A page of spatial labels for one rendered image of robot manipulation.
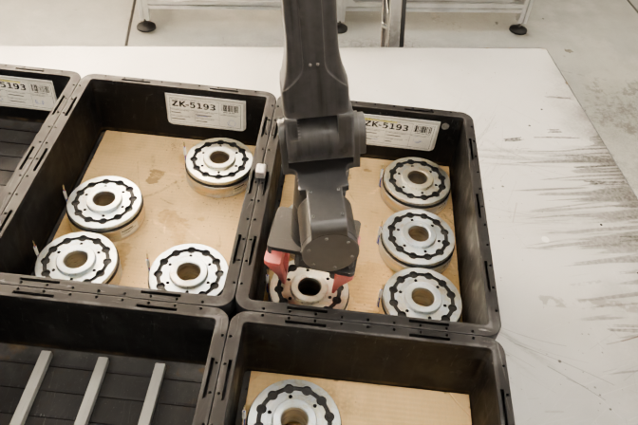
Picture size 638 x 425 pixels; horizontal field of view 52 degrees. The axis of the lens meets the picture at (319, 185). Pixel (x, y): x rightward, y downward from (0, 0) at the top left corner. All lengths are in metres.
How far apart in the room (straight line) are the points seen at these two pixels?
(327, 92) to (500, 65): 1.02
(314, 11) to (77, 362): 0.51
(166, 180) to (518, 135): 0.73
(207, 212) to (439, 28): 2.25
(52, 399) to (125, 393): 0.08
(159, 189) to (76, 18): 2.13
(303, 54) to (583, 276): 0.73
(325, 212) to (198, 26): 2.39
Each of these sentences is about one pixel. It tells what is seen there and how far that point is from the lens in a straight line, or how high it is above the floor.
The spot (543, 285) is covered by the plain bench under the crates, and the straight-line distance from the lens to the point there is 1.14.
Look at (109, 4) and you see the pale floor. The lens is 3.16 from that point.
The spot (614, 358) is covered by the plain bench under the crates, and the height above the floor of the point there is 0.70.
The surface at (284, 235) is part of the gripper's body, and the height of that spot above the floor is 0.96.
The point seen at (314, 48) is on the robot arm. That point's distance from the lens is 0.58.
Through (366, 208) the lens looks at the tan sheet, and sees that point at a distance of 0.99.
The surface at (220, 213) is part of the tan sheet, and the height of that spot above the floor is 0.83.
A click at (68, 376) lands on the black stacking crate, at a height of 0.83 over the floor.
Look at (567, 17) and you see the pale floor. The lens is 3.42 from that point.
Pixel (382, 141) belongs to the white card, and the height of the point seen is 0.87.
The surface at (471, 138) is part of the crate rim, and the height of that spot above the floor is 0.93.
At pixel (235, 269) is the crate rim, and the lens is 0.77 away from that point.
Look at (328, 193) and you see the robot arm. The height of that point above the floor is 1.09.
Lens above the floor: 1.54
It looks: 45 degrees down
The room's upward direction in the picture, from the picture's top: 6 degrees clockwise
